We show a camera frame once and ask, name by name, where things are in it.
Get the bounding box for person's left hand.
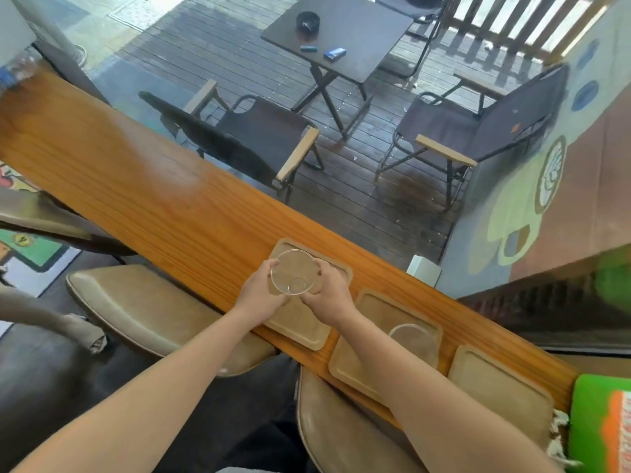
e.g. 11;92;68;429
234;259;292;322

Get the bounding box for person's right hand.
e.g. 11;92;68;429
300;258;359;329

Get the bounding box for clear glass cup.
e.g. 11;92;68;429
269;248;320;296
388;323;440;371

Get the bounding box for person's left forearm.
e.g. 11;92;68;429
9;304;257;473

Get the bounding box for person's right forearm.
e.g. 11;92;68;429
339;312;550;473

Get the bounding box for square wooden tray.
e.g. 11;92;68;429
328;288;444;408
260;237;354;352
447;345;556;453

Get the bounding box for white box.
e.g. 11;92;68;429
406;254;442;292

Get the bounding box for person's dark trousers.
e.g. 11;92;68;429
160;353;323;473

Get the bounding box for tan cushioned stool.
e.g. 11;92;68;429
0;186;136;258
295;365;426;473
66;264;280;378

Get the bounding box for black folding armchair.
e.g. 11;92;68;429
364;0;456;80
138;79;326;204
375;63;571;211

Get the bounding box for colourful patterned rug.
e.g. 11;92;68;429
0;161;82;297

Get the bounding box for dark folding table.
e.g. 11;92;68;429
260;0;415;142

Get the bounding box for black ashtray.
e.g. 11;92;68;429
296;11;321;35

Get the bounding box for green and orange cushion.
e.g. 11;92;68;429
566;373;631;473

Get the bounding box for clear plastic bottle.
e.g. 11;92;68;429
0;46;44;92

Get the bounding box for wooden fence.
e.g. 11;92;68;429
441;0;619;62

